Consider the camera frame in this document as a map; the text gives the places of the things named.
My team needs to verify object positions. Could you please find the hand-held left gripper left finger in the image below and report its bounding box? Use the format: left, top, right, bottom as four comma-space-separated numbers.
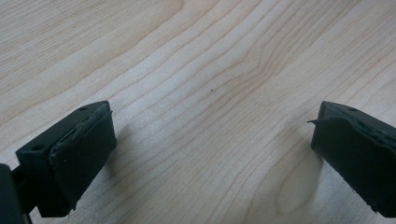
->
16, 100, 118, 218

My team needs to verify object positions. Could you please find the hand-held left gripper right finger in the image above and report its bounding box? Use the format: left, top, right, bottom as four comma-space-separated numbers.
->
307, 100, 396, 218

